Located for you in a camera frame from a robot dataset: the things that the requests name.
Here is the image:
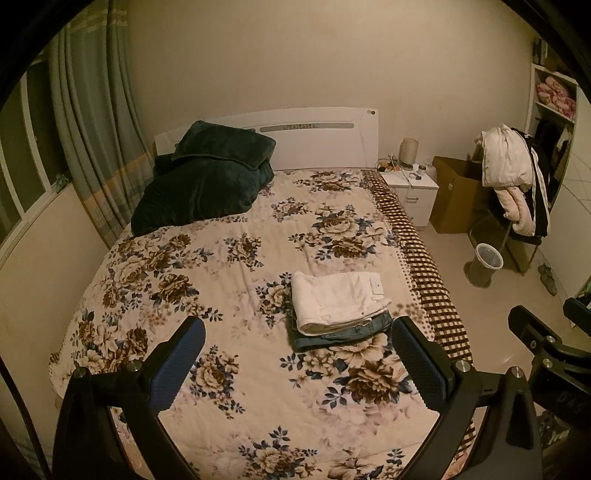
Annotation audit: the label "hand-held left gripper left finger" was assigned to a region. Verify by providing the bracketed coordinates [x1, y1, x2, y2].
[52, 315, 207, 480]

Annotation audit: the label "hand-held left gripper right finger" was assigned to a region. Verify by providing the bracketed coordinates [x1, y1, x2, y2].
[392, 315, 544, 480]

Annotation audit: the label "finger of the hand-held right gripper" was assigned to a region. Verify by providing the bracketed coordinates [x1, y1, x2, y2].
[563, 296, 591, 326]
[508, 305, 569, 350]

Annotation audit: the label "white pants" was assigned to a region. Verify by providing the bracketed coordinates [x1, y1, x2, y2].
[290, 271, 393, 336]

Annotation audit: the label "grey shoe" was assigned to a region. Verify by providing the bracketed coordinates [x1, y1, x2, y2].
[539, 263, 560, 296]

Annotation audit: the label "wooden chair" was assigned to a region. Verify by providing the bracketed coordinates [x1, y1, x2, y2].
[466, 203, 546, 276]

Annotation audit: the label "grey trash bin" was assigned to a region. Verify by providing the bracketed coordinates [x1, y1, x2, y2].
[467, 243, 504, 283]

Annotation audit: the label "folded blue jeans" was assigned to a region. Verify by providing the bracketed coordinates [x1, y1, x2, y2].
[286, 300, 394, 352]

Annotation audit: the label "brown checkered bed sheet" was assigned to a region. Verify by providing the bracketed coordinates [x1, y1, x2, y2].
[360, 168, 477, 464]

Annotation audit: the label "bed with floral cover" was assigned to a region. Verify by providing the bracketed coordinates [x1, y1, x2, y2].
[48, 168, 468, 480]

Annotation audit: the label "pink puffer jacket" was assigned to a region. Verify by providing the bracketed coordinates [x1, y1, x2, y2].
[496, 185, 539, 236]

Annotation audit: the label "black garment with white stripe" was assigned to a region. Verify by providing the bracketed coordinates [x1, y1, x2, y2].
[512, 129, 553, 239]

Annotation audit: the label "white wardrobe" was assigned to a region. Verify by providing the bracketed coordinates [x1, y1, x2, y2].
[525, 61, 591, 303]

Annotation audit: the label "brown cardboard box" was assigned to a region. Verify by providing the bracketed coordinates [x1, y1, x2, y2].
[431, 156, 491, 234]

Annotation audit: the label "white nightstand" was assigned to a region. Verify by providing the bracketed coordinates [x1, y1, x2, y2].
[378, 164, 440, 227]

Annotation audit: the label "white puffer jacket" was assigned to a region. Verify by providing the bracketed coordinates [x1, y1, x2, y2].
[479, 124, 535, 188]

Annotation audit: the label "dark green plush blanket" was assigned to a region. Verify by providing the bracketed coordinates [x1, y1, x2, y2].
[130, 120, 278, 236]

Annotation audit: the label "beige table lamp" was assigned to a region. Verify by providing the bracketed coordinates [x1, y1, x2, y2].
[398, 137, 420, 171]

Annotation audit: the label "pink floral folded bedding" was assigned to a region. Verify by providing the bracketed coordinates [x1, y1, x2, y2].
[534, 76, 577, 116]

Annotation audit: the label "white framed window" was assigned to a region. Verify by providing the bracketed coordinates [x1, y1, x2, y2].
[0, 60, 71, 243]

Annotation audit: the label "white bed headboard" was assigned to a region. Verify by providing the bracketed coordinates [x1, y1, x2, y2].
[153, 107, 380, 172]

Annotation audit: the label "green curtain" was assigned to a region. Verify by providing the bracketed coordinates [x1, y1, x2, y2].
[48, 0, 156, 251]

